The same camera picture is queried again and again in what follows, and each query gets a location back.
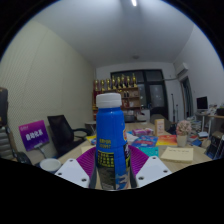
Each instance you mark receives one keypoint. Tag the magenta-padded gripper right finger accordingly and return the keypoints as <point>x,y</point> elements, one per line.
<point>151,170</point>

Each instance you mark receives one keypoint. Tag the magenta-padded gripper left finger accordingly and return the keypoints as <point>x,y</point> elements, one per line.
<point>73,171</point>

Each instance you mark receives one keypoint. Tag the blue drink bottle white cap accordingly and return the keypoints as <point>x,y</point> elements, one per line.
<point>111,143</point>

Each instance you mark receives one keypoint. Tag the black mug white inside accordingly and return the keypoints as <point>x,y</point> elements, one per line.
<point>50,164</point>

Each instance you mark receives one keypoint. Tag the yellow sticky note pad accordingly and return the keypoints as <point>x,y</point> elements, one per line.
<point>87,149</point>

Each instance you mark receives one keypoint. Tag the blue book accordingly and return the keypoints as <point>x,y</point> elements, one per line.
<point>145,141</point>

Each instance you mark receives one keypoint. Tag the pale yellow notepad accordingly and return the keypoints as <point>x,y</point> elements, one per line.
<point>176,154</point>

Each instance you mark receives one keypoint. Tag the orange book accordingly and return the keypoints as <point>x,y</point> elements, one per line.
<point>166,140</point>

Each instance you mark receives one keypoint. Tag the pink flat box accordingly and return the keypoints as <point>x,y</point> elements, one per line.
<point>143,132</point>

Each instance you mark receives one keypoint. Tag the black office chair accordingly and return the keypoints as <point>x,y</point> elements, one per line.
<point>63,133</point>

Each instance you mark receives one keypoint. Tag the small tan upright box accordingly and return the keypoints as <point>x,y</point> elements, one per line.
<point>159,127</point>

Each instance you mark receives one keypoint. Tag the pink flowers in white pot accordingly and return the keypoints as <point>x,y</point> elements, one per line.
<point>183,131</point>

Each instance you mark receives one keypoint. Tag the black bag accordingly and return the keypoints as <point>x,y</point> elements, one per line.
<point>22,158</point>

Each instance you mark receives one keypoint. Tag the purple sign board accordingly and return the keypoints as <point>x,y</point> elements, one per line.
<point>33,135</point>

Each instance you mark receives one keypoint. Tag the black framed glass door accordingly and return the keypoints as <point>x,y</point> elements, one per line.
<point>155,91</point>

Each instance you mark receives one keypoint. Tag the wooden shelf unit with trophies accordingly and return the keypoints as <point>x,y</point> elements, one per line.
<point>128,93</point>

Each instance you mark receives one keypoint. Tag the black computer monitor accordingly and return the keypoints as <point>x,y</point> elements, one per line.
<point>202,103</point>

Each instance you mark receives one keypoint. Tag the black hard case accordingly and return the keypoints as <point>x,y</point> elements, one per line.
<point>3,106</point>

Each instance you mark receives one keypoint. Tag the white air conditioner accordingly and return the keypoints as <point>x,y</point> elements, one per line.
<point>182,69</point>

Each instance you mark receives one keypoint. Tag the ceiling light tube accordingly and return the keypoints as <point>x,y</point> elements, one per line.
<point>134,2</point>

